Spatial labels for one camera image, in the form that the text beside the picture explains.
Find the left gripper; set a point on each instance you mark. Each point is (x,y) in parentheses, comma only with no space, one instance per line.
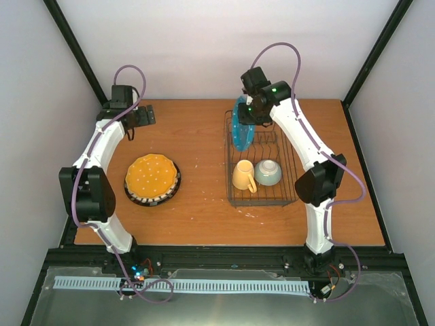
(144,120)

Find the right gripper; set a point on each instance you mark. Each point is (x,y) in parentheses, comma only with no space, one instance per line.
(244,120)

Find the teal dotted plate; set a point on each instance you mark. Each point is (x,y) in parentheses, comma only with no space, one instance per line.
(242,135)

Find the dark wire dish rack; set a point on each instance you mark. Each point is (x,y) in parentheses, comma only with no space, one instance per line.
(268,143)

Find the orange dotted plate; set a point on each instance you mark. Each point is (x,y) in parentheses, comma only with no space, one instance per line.
(151,176)

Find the pale green ceramic bowl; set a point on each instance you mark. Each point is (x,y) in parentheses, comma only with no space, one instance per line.
(267,172)

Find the yellow ceramic mug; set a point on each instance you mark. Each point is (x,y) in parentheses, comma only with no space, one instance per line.
(243,176)

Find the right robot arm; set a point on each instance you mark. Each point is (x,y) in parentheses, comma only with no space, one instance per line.
(276,103)

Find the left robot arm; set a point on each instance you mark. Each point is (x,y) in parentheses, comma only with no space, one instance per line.
(88,196)

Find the dark patterned plate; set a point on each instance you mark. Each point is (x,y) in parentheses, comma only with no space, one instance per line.
(153,203)

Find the metal front plate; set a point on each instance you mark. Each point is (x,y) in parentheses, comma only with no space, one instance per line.
(378,298)

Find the black left frame post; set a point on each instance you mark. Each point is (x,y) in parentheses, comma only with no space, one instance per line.
(66,31)

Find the black frame post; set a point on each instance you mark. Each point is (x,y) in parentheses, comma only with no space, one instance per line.
(66,31)
(383,39)

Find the black front rail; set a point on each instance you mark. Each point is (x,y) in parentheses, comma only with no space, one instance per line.
(284,261)

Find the black right frame post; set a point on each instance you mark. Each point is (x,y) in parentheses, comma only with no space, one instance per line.
(383,39)

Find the light blue slotted cable duct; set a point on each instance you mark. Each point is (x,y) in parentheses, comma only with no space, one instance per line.
(188,286)

